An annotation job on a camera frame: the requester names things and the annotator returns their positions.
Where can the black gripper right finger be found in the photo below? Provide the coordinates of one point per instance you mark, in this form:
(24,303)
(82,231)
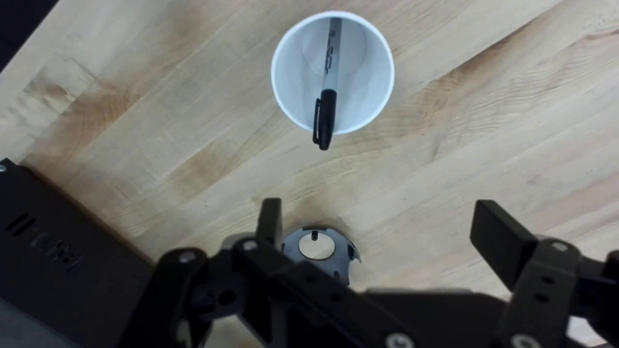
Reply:
(542,278)

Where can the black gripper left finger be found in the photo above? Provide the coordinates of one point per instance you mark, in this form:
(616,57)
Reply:
(258,272)

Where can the black pen with grey barrel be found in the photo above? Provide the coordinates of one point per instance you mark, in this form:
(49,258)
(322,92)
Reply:
(325,123)

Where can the brown paper coffee cup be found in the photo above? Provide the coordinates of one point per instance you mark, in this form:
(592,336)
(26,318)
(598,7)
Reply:
(364,71)

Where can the small round grey black part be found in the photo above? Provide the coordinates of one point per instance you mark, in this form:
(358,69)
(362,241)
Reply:
(306,249)

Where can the black rectangular box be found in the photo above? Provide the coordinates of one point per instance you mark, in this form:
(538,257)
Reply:
(51,258)

